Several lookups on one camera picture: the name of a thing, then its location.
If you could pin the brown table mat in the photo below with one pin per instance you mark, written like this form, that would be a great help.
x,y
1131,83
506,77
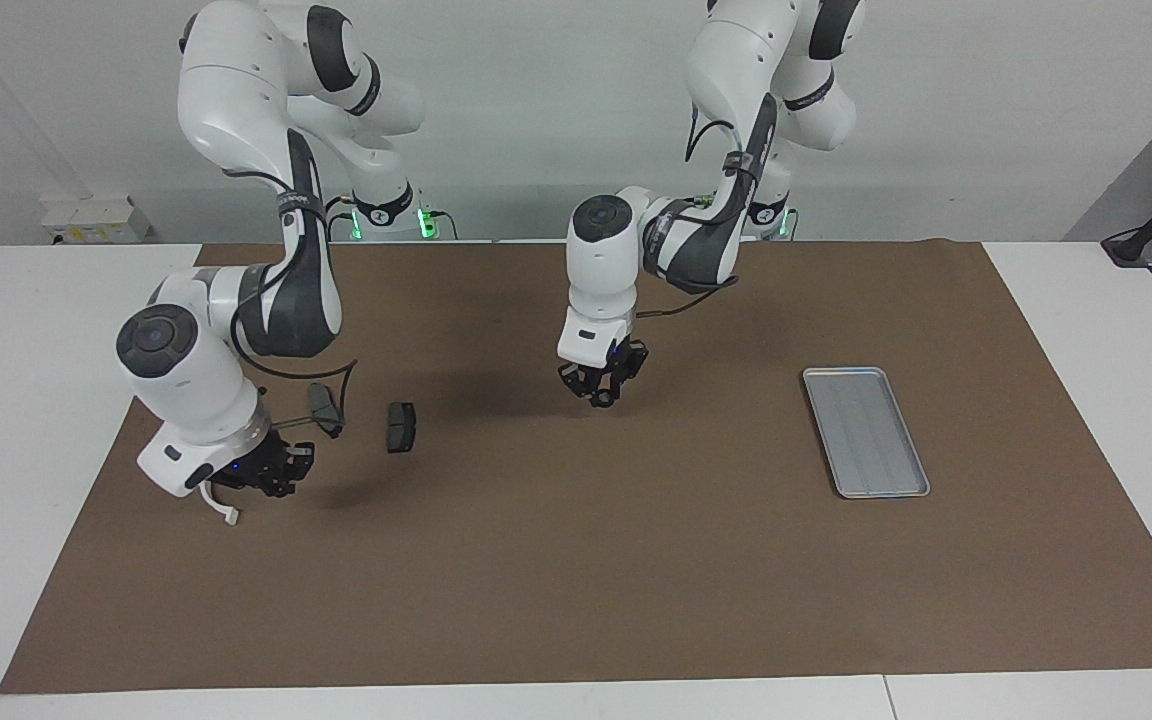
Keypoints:
x,y
576,580

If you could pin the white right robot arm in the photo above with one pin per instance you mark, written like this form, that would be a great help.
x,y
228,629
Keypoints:
x,y
186,380

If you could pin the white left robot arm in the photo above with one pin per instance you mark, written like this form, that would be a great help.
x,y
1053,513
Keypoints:
x,y
601,280

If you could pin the rectangular dark grey brake pad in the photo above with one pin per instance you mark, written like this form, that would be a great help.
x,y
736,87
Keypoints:
x,y
401,428

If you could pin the white wall socket box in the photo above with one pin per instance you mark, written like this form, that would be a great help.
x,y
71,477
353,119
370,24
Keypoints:
x,y
96,220

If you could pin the silver metal tray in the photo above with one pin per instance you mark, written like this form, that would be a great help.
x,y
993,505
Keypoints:
x,y
866,435

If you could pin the white curved plastic bracket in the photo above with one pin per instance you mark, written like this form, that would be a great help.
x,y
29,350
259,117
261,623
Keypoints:
x,y
228,515

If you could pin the white wall conduit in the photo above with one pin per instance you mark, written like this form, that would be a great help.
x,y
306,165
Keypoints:
x,y
16,100

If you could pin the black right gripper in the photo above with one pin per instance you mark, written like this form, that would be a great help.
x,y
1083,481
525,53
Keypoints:
x,y
256,470

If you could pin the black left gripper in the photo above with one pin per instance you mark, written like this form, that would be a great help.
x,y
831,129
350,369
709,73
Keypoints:
x,y
604,362

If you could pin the elongated dark grey brake pad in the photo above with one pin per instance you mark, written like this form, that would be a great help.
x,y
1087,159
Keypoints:
x,y
326,410

